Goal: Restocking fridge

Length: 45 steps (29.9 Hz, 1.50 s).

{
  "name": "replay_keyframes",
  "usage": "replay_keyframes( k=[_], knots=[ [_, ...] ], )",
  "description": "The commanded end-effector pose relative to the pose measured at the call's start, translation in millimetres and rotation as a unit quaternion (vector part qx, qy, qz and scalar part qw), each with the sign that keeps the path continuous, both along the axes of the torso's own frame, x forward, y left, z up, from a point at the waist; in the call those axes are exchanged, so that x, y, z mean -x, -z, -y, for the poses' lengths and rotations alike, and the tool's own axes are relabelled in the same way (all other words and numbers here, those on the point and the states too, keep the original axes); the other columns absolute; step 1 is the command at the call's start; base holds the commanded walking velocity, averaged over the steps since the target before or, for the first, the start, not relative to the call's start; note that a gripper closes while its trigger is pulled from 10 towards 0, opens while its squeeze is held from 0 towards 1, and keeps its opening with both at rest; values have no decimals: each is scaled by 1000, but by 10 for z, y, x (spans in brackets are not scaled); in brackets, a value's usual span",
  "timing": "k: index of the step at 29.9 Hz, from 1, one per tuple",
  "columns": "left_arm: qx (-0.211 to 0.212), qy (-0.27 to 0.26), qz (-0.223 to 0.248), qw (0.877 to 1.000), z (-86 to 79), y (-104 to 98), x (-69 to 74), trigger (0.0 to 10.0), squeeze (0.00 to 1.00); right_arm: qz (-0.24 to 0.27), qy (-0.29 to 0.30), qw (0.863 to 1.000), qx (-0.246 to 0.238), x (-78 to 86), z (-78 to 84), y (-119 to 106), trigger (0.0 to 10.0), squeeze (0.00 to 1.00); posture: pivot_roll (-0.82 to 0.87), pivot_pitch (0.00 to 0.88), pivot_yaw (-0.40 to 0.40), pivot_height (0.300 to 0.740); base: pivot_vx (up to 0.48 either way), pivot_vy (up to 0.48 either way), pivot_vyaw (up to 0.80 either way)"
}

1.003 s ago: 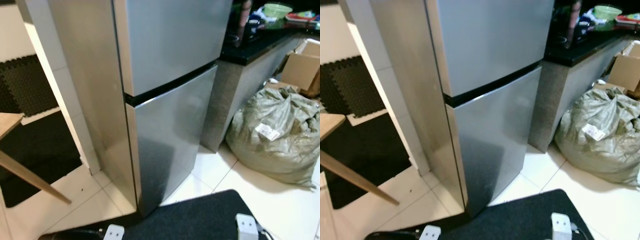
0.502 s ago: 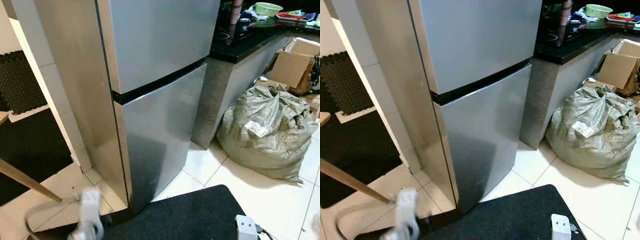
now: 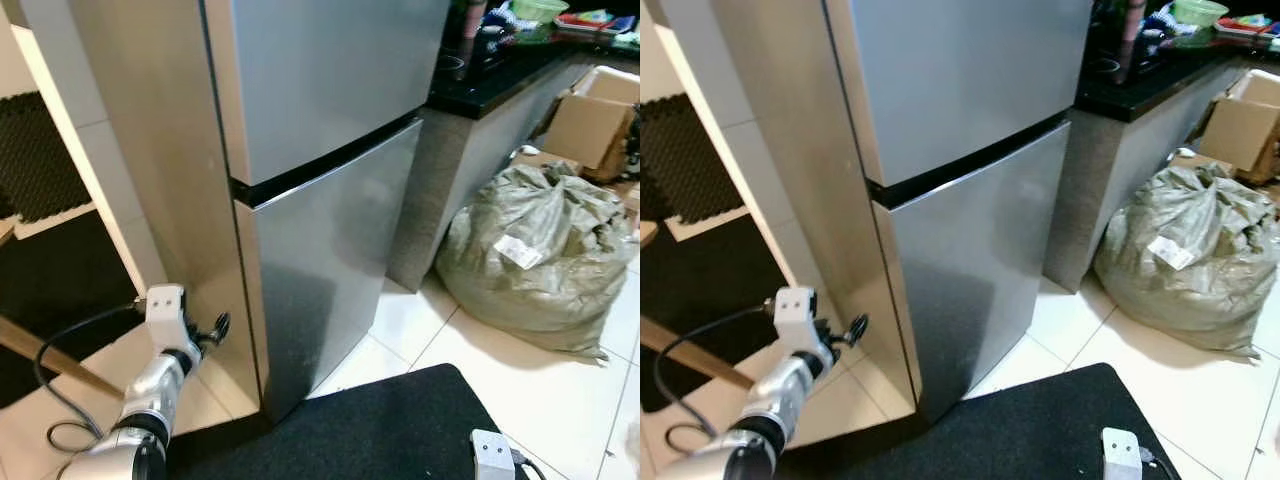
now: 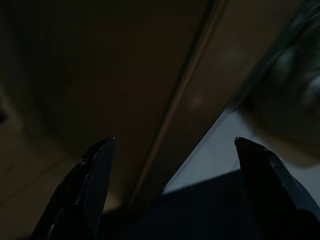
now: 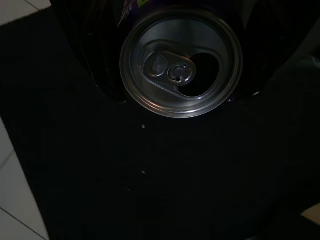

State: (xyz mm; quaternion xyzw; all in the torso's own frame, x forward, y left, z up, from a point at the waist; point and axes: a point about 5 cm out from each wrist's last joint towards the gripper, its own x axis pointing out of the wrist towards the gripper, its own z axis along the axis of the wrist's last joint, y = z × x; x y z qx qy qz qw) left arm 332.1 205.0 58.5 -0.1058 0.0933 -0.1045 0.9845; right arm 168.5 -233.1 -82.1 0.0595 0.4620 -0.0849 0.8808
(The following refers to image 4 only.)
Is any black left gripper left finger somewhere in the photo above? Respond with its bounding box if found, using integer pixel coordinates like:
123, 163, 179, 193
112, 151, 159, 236
32, 136, 116, 240

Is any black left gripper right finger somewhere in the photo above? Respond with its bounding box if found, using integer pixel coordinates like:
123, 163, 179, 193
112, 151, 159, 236
234, 136, 320, 240

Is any large black floor mat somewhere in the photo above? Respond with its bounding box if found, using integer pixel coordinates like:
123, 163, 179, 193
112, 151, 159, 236
98, 169, 258, 240

